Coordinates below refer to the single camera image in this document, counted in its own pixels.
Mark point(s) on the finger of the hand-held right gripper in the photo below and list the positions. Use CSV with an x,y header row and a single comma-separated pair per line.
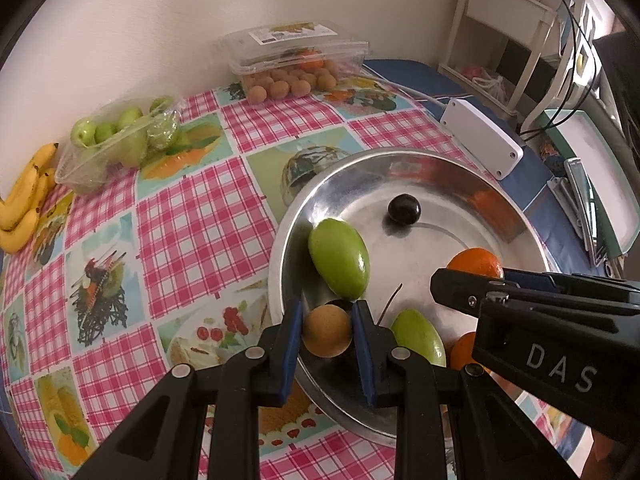
x,y
530,280
460,290

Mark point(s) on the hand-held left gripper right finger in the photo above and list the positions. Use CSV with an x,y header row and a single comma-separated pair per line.
x,y
361,355

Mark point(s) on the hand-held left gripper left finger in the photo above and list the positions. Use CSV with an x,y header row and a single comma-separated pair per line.
x,y
294,350

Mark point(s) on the orange tangerine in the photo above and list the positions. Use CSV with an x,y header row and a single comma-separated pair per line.
x,y
475,260
462,352

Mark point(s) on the round brown fruit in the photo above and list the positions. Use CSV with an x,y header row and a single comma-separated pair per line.
x,y
326,331

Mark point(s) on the dark cherry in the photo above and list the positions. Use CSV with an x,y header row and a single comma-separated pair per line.
x,y
405,208
344,304

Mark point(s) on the oval green fruit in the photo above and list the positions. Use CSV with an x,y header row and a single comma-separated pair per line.
x,y
419,337
339,257

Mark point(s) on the round metal plate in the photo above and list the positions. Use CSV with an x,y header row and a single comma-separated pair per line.
x,y
450,210

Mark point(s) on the white plastic box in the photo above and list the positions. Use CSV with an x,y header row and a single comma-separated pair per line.
x,y
482,137

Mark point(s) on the red and white bag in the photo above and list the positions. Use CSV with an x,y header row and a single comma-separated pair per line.
x,y
480,77

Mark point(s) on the dark bulky object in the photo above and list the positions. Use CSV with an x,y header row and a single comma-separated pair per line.
x,y
617,75

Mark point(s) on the white wooden shelf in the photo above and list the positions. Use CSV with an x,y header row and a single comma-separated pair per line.
x,y
500,12

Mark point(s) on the plastic bag of green fruit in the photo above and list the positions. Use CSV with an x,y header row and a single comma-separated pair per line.
x,y
80,175

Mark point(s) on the yellow banana bunch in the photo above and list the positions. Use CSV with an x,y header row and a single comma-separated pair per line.
x,y
20,230

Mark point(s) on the pile of small green apples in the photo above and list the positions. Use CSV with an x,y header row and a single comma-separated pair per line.
x,y
82,132

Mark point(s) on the clear plastic lidded box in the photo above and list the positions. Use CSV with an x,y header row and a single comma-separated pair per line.
x,y
290,35

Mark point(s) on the white board with green frame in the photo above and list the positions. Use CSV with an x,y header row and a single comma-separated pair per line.
x,y
595,160

